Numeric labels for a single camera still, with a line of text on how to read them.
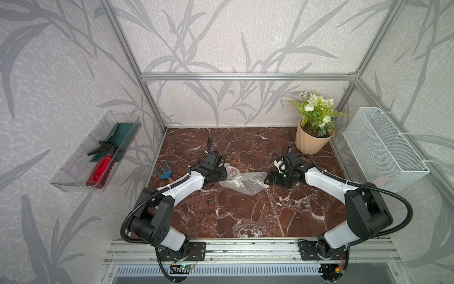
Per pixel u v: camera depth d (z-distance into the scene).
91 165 0.63
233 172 0.91
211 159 0.72
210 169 0.69
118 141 0.72
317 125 0.97
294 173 0.67
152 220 0.43
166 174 0.98
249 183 0.94
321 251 0.66
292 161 0.72
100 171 0.59
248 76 1.88
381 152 0.65
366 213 0.44
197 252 0.73
